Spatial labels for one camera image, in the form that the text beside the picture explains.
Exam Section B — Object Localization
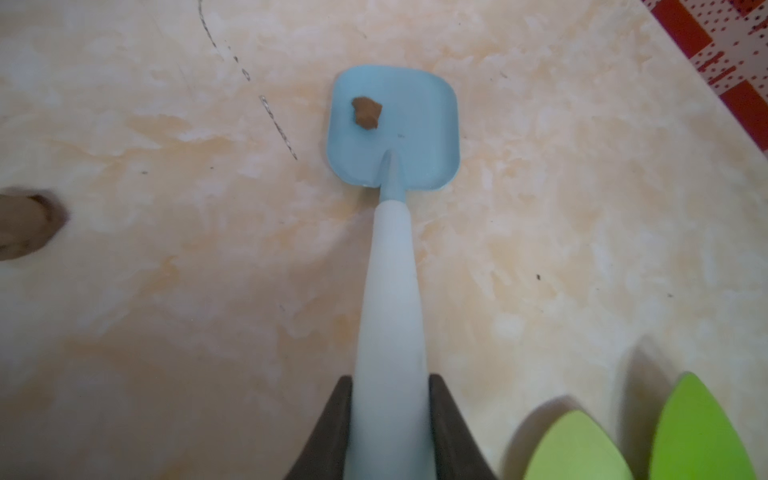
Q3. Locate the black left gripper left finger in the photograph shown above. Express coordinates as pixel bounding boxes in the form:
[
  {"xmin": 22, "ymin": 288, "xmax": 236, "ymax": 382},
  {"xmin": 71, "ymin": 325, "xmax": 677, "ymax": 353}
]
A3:
[{"xmin": 284, "ymin": 375, "xmax": 353, "ymax": 480}]

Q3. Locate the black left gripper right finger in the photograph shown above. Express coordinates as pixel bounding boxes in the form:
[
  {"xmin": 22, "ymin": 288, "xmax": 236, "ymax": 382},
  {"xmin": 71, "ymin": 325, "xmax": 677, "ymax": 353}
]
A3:
[{"xmin": 428, "ymin": 374, "xmax": 497, "ymax": 480}]

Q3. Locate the light blue hand trowel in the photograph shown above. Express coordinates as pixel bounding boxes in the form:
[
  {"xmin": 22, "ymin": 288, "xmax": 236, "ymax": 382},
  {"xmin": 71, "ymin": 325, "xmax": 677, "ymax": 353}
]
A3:
[{"xmin": 326, "ymin": 65, "xmax": 461, "ymax": 479}]

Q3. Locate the soil lump on blue trowel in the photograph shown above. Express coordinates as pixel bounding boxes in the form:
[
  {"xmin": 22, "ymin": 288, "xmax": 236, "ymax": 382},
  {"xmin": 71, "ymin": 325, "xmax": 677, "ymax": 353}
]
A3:
[{"xmin": 351, "ymin": 97, "xmax": 383, "ymax": 131}]

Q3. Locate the light green trowel wooden handle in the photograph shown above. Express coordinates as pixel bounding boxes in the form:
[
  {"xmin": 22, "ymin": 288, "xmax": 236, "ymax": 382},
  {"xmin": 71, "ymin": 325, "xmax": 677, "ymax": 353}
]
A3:
[{"xmin": 524, "ymin": 410, "xmax": 633, "ymax": 480}]

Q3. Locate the green trowel yellow handle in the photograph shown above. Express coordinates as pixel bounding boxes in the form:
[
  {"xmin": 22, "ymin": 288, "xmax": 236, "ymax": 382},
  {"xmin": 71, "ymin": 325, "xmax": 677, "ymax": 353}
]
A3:
[{"xmin": 649, "ymin": 372, "xmax": 757, "ymax": 480}]

